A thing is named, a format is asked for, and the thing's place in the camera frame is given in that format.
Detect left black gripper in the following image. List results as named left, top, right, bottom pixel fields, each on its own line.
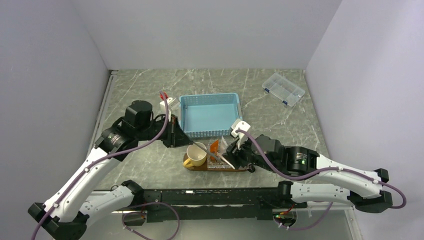
left=136, top=113, right=193, bottom=148

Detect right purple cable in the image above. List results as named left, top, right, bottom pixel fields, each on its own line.
left=235, top=129, right=408, bottom=210

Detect purple cable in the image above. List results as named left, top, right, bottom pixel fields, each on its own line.
left=235, top=129, right=408, bottom=210
left=30, top=90, right=171, bottom=240

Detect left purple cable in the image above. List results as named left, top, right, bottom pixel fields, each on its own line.
left=30, top=90, right=171, bottom=240

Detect brown wooden oval tray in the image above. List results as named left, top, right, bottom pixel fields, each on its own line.
left=187, top=155, right=246, bottom=172

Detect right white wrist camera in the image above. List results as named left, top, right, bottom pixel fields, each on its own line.
left=230, top=118, right=251, bottom=149

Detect clear acrylic toothbrush holder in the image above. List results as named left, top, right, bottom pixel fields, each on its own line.
left=207, top=152, right=233, bottom=170

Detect clear plastic compartment box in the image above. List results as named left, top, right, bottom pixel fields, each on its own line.
left=262, top=72, right=306, bottom=107

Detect orange capped toothpaste tube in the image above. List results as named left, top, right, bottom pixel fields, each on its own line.
left=209, top=139, right=219, bottom=156

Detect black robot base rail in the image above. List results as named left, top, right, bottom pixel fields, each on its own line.
left=122, top=187, right=308, bottom=223

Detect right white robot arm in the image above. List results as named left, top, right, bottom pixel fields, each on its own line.
left=222, top=134, right=394, bottom=214

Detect grey toothbrush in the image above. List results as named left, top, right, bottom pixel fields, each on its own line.
left=183, top=104, right=188, bottom=131
left=193, top=141, right=221, bottom=161

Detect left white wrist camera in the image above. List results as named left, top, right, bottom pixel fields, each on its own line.
left=160, top=97, right=181, bottom=118

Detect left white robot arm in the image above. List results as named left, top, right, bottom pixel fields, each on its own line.
left=28, top=97, right=192, bottom=240

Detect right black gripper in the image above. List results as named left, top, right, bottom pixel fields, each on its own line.
left=222, top=133, right=280, bottom=174

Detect purple ceramic mug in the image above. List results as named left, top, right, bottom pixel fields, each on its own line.
left=243, top=164, right=256, bottom=173

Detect light blue plastic basket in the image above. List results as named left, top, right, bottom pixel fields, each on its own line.
left=179, top=92, right=243, bottom=139

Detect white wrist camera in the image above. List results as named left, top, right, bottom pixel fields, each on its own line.
left=230, top=118, right=251, bottom=149
left=160, top=97, right=181, bottom=118

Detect yellow ceramic mug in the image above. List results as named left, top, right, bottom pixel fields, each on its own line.
left=182, top=142, right=207, bottom=169

